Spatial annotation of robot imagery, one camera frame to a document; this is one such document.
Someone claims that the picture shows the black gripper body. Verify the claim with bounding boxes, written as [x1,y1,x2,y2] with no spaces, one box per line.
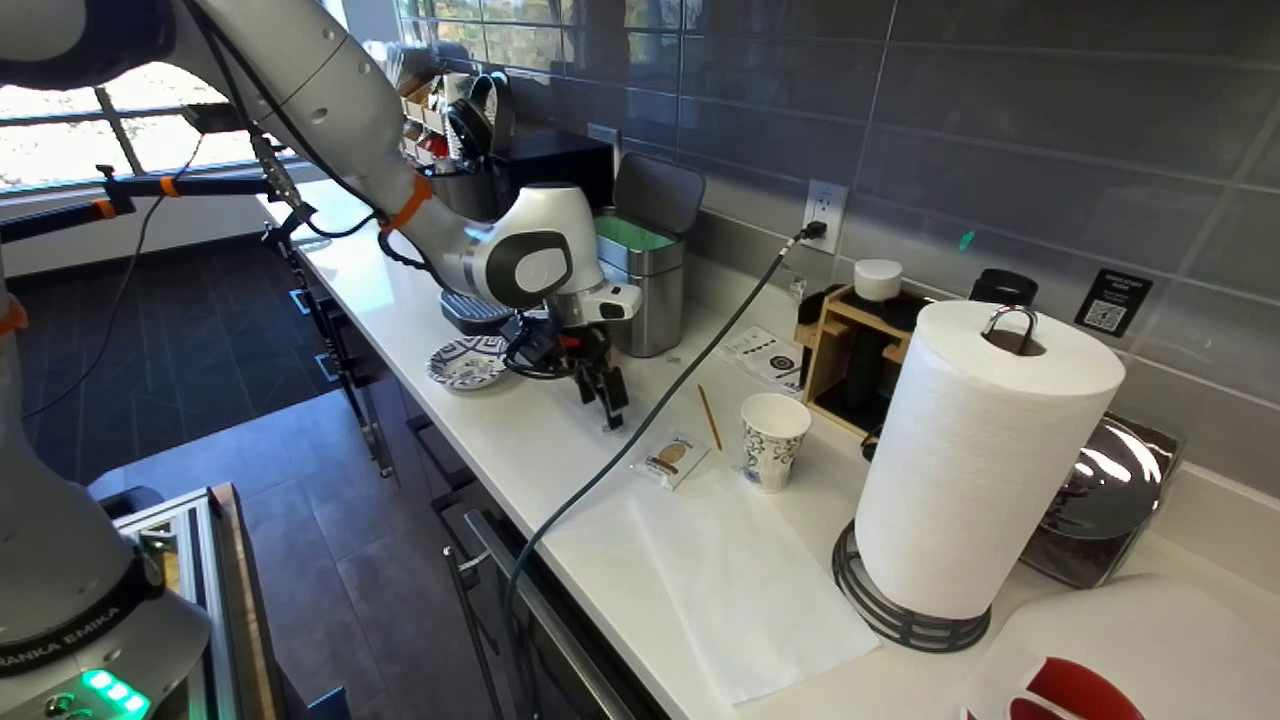
[502,316,620,386]

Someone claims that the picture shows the pile of white sachets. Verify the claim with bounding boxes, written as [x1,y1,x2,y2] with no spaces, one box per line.
[447,345,499,379]

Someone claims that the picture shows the blue and white patterned bowl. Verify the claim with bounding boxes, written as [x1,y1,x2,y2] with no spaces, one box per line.
[425,331,518,396]

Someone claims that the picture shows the wooden stir stick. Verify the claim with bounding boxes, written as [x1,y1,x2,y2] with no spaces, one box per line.
[693,379,727,456]

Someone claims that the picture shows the stainless steel lidded bin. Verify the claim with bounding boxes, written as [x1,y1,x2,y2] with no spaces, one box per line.
[593,147,712,363]

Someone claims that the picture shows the white printed leaflet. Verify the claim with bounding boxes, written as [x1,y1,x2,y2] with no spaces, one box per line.
[724,328,806,396]

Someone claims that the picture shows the patterned white paper cup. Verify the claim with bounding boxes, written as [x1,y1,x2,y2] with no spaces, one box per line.
[734,386,816,495]

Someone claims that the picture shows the black coffee machine with screen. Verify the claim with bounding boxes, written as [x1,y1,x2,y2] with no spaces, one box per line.
[499,123,622,217]

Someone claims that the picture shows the wooden countertop organizer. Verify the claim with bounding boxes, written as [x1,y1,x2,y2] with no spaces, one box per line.
[791,279,941,438]

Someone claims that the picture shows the small white jar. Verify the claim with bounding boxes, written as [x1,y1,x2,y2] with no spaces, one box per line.
[848,256,908,308]

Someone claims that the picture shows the white paper towel roll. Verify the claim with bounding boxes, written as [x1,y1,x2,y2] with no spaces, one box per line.
[852,297,1132,624]

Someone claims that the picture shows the wooden board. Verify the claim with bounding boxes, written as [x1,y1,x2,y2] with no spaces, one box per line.
[206,481,285,720]

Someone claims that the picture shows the black QR code sign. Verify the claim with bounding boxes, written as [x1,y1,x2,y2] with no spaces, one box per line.
[1068,263,1157,341]

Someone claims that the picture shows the red and white object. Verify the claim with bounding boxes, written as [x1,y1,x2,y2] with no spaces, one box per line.
[1005,650,1149,720]

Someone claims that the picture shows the black cable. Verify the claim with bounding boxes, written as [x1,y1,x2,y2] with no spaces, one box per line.
[495,217,833,720]

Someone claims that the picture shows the metal cabinet handle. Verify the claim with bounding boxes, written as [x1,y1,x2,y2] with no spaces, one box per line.
[447,540,499,578]

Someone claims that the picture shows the white wall outlet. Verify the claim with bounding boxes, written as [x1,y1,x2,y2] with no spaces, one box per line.
[801,177,852,256]

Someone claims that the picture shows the black wire towel holder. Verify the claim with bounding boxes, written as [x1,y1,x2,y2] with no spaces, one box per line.
[828,299,1042,660]

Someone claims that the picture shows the aluminium extrusion frame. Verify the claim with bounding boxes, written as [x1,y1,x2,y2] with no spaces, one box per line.
[108,484,225,720]

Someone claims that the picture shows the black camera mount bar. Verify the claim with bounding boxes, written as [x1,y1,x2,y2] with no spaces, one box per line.
[0,163,279,249]

